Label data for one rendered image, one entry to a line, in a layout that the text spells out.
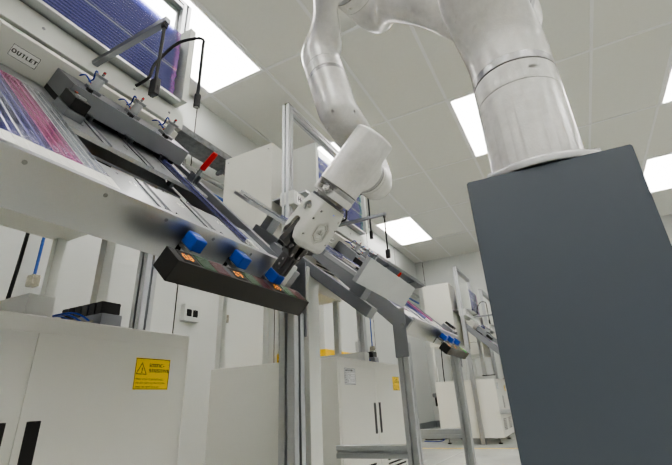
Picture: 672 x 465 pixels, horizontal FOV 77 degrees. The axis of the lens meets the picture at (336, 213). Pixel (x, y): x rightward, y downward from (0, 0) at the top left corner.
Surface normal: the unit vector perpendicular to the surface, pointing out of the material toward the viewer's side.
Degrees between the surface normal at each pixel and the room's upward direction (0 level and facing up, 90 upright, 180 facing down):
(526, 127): 90
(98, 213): 135
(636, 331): 90
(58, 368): 90
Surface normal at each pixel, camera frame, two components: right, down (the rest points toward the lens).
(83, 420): 0.88, -0.23
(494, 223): -0.43, -0.35
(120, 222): 0.66, 0.48
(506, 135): -0.82, -0.20
